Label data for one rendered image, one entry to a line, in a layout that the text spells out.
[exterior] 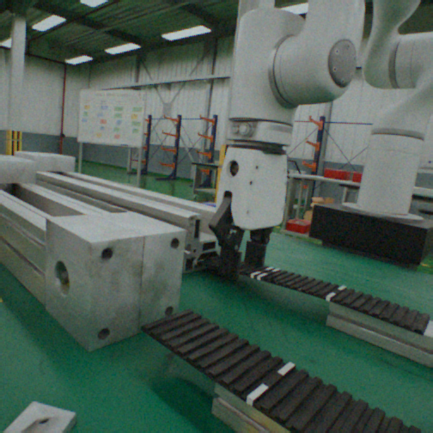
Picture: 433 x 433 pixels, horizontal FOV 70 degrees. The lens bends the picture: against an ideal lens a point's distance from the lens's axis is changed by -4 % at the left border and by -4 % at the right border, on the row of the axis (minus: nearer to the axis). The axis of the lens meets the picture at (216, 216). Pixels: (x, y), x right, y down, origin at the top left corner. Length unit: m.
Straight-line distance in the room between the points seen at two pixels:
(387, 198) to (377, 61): 0.32
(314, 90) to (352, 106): 8.14
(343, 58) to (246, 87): 0.11
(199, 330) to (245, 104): 0.26
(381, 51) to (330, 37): 0.51
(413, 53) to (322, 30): 0.51
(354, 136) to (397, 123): 7.55
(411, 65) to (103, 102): 6.06
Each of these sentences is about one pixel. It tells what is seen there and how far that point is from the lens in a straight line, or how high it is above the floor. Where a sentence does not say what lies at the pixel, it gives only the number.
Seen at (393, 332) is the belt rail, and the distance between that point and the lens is 0.37.
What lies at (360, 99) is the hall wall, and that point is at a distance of 8.50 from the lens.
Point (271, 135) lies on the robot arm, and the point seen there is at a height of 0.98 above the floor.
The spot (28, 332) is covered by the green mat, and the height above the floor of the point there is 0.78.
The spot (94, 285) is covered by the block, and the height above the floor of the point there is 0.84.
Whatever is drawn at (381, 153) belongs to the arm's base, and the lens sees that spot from 0.82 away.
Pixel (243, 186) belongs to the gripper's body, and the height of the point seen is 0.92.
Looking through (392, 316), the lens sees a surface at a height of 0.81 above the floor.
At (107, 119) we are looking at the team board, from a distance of 6.48.
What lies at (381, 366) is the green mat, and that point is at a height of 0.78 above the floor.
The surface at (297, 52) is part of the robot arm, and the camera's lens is 0.37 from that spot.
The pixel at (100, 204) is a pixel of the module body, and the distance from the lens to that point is 0.64.
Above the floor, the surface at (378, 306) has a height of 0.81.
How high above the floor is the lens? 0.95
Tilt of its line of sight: 10 degrees down
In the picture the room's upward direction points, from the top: 7 degrees clockwise
